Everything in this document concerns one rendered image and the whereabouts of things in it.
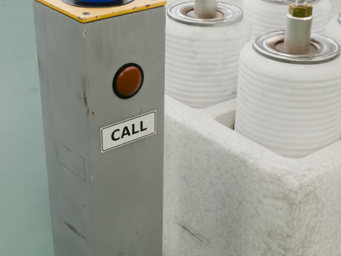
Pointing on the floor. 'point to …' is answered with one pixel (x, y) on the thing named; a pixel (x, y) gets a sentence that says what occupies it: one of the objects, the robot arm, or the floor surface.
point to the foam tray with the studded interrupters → (243, 191)
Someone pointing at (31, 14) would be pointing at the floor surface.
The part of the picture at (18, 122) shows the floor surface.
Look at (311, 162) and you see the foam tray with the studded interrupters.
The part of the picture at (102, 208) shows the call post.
